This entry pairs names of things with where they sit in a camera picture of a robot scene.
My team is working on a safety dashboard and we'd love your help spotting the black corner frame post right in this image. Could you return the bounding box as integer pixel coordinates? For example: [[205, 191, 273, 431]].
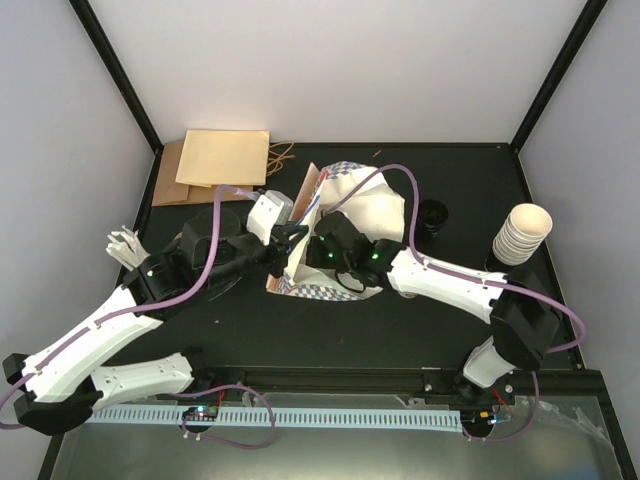
[[510, 0, 608, 154]]

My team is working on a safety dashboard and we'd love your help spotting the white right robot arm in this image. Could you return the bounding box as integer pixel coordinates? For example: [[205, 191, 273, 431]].
[[305, 212, 561, 403]]

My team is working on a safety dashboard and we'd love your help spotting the white wrapped stirrers bundle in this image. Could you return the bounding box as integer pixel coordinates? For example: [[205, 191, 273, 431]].
[[105, 226, 150, 271]]

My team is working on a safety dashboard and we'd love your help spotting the brown kraft paper bag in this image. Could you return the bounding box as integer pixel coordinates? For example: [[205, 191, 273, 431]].
[[152, 140, 252, 207]]

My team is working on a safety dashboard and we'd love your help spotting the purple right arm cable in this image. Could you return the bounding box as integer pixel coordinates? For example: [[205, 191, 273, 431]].
[[324, 163, 587, 354]]

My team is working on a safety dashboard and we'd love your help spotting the light tan paper bag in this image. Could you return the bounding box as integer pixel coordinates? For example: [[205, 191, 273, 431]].
[[175, 130, 270, 186]]

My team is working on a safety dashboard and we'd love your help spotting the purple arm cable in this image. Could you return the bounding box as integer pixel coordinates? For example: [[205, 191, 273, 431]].
[[324, 163, 587, 354], [0, 184, 256, 431]]

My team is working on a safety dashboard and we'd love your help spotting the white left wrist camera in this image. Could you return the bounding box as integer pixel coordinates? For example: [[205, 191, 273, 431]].
[[246, 190, 293, 245]]

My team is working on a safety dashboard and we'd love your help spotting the light blue slotted cable duct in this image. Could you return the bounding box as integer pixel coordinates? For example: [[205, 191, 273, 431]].
[[87, 404, 463, 433]]

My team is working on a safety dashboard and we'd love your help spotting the black corner frame post left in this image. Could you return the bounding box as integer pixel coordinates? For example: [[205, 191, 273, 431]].
[[68, 0, 163, 154]]

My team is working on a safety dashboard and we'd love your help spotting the stack of black lids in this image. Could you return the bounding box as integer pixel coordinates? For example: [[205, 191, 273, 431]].
[[416, 199, 449, 243]]

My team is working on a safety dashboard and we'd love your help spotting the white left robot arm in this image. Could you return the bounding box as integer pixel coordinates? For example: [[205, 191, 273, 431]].
[[1, 207, 309, 436]]

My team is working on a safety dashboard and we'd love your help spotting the black corner frame post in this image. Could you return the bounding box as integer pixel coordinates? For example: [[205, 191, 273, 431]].
[[510, 0, 608, 154], [68, 0, 163, 154]]

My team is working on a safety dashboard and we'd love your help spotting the stack of white paper cups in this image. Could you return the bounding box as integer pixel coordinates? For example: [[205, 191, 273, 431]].
[[485, 203, 553, 271]]

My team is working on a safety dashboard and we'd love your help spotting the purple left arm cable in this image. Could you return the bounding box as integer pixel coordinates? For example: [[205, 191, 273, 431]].
[[0, 184, 256, 431]]

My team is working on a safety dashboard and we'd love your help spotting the small electronics board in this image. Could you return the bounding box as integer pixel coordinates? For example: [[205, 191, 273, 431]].
[[181, 405, 218, 422]]

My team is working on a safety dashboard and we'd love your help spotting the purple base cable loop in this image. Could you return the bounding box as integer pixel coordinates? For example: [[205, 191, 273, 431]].
[[179, 382, 279, 450]]

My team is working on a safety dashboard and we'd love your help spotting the blue checkered paper bag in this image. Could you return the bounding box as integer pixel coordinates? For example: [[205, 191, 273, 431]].
[[266, 162, 406, 302]]

